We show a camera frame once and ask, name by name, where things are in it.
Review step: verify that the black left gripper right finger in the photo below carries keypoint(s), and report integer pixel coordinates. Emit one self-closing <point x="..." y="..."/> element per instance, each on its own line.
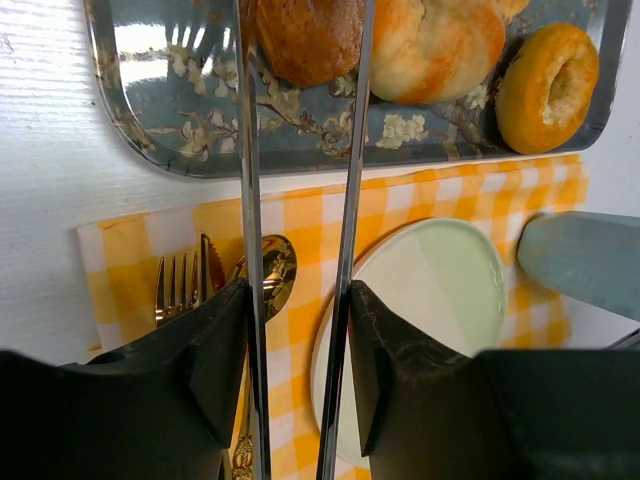
<point x="566" y="414"/>

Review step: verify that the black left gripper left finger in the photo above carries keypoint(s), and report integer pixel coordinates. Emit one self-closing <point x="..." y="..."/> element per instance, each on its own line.
<point x="161" y="407"/>

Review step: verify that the small brown bread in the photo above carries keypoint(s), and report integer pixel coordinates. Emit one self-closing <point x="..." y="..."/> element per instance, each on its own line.
<point x="310" y="42"/>

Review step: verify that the silver metal tongs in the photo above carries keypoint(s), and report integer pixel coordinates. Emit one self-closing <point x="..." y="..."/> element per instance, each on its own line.
<point x="245" y="42"/>

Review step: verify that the orange bagel bread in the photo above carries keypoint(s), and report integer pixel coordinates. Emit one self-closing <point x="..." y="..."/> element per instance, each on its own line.
<point x="546" y="91"/>

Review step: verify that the long pale bread loaf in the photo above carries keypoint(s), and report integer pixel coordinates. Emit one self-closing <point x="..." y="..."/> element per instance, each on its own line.
<point x="512" y="8"/>

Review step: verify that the gold fork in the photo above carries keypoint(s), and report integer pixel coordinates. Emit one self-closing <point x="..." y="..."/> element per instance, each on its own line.
<point x="176" y="287"/>

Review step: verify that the white green ceramic plate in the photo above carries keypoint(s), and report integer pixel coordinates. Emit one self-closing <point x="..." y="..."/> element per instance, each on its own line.
<point x="430" y="280"/>

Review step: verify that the gold knife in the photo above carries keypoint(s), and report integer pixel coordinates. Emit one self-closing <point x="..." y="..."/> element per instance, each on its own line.
<point x="212" y="276"/>

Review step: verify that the yellow checkered cloth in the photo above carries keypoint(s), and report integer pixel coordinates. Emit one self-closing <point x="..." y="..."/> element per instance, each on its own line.
<point x="121" y="258"/>

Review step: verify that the gold spoon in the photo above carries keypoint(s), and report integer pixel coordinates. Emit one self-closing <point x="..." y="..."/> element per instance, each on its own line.
<point x="279" y="269"/>

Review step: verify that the white blue mug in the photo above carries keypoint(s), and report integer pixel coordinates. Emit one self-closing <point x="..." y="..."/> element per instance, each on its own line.
<point x="591" y="257"/>

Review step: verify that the floral blue serving tray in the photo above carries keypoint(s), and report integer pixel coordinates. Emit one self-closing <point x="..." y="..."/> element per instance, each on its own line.
<point x="167" y="75"/>

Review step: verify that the striped round bun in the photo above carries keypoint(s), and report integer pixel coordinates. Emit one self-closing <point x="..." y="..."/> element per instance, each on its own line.
<point x="427" y="52"/>

